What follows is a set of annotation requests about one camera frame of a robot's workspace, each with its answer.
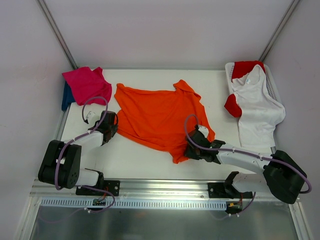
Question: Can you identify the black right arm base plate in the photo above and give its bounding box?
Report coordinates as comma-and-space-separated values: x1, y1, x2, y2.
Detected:
207, 182, 253, 199

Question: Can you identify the metal frame post right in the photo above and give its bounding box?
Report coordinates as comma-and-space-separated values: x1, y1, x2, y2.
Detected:
258, 0, 302, 62

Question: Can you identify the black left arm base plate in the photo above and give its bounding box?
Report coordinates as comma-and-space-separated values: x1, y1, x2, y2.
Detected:
75, 179, 121, 197

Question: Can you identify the orange t shirt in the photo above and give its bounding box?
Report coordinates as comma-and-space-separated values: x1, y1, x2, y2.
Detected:
114, 79, 216, 164

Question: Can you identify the metal frame post left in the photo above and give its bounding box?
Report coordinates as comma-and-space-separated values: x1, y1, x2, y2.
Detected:
36, 0, 79, 70

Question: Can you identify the white tank top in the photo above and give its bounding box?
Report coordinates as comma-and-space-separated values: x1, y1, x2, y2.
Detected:
231, 64, 286, 148

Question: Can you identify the white plastic laundry basket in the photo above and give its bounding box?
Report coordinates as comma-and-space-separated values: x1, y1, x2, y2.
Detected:
225, 62, 282, 103

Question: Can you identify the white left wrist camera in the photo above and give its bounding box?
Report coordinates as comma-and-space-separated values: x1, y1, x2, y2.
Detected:
84, 111, 99, 125

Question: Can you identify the metal frame post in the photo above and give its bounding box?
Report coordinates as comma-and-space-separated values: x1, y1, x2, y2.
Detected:
258, 0, 302, 62
36, 0, 79, 70

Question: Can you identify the dark blue t shirt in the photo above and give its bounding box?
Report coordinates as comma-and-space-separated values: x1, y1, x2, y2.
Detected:
61, 81, 75, 111

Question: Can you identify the red t shirt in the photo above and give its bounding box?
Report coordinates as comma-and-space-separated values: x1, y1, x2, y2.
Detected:
224, 60, 266, 118

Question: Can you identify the pink t shirt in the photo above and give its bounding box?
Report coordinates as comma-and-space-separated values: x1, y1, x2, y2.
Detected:
62, 66, 112, 106

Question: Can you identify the white slotted cable duct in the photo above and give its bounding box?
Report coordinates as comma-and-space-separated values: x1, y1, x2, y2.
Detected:
40, 197, 227, 211

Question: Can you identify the aluminium mounting rail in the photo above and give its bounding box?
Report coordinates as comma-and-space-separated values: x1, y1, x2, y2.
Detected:
29, 176, 301, 202

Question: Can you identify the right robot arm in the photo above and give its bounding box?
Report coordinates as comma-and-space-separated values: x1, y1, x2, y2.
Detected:
184, 127, 312, 204

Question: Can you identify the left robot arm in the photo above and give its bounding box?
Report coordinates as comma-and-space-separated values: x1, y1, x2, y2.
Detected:
38, 110, 119, 195

